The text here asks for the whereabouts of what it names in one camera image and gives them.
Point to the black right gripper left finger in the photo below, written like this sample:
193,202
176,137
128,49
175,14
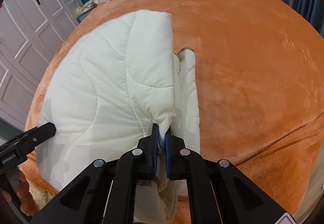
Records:
104,192

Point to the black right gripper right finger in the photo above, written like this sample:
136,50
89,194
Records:
217,191

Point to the white quilted duvet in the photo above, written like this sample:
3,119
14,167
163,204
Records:
112,86

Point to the person's left hand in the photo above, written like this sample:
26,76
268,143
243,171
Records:
28,206

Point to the orange plush bed blanket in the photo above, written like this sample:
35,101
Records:
260,85

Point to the white panelled wardrobe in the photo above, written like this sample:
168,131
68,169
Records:
32,31

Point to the dark blue nightstand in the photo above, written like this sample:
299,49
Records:
82,16

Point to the cream items on nightstand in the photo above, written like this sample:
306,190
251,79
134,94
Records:
86,7

